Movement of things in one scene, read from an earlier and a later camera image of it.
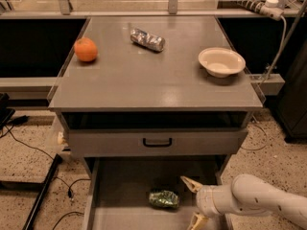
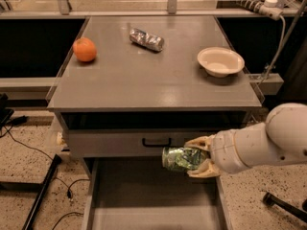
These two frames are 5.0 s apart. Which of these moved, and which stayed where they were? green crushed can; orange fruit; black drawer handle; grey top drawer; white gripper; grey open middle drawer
Moved: green crushed can; white gripper
Stayed: grey top drawer; black drawer handle; grey open middle drawer; orange fruit
